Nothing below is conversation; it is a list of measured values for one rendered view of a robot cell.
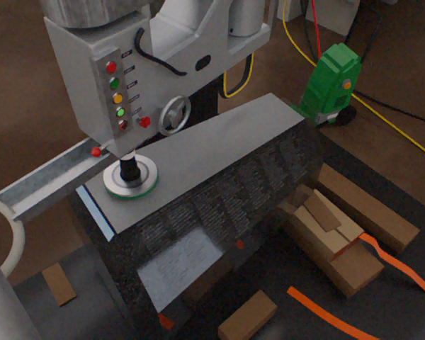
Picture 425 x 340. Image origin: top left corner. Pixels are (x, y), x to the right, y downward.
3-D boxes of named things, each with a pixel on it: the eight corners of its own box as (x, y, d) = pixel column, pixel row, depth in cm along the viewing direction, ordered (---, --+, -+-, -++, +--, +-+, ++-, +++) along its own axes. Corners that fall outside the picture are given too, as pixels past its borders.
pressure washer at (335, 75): (328, 97, 335) (358, -4, 269) (353, 122, 314) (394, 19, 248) (292, 108, 325) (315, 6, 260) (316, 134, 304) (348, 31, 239)
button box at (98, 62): (128, 124, 125) (112, 43, 103) (134, 127, 123) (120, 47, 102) (109, 137, 121) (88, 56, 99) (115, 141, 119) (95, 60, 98)
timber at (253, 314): (233, 353, 197) (234, 346, 188) (217, 334, 203) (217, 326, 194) (274, 314, 210) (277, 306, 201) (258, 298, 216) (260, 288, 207)
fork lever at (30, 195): (151, 100, 159) (151, 90, 155) (186, 122, 151) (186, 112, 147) (-9, 200, 123) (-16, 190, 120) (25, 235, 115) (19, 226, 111)
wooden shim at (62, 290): (42, 272, 225) (41, 271, 224) (59, 263, 229) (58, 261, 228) (59, 307, 212) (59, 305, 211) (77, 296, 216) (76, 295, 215)
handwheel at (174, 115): (173, 110, 145) (171, 76, 134) (193, 122, 141) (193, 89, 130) (143, 132, 138) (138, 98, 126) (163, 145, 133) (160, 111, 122)
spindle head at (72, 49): (153, 88, 158) (139, -27, 124) (193, 112, 149) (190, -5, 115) (80, 134, 140) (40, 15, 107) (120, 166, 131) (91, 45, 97)
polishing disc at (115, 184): (144, 149, 167) (143, 147, 166) (166, 183, 155) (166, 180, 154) (95, 168, 160) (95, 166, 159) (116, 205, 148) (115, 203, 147)
